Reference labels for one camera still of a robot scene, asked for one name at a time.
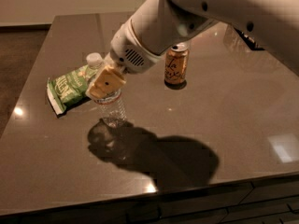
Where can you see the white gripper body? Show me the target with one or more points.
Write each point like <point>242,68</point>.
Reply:
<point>129,51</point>

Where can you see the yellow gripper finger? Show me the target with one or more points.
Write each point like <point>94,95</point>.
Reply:
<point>106,81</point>

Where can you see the clear plastic water bottle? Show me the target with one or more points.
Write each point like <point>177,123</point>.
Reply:
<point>112,107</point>

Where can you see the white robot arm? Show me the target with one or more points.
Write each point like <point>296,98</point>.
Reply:
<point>160,24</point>

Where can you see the green chip bag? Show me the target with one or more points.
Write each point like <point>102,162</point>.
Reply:
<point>69,89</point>

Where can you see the orange LaCroix can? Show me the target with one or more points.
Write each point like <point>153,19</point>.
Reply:
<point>176,60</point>

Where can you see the black wire napkin basket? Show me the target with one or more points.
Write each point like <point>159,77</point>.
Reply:
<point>245,42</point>

